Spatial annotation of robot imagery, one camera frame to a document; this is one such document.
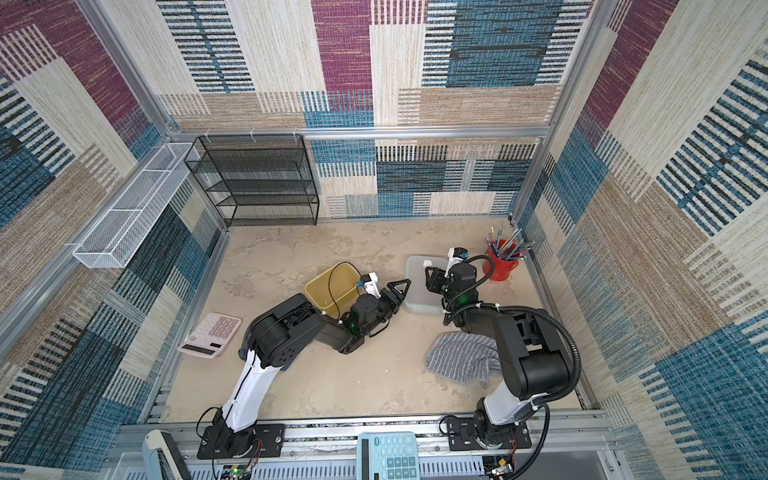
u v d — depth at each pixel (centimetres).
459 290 73
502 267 95
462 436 73
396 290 86
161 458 69
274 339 57
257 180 111
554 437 74
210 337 89
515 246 95
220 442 64
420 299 90
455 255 85
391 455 70
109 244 70
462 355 85
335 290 94
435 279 84
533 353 47
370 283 91
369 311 76
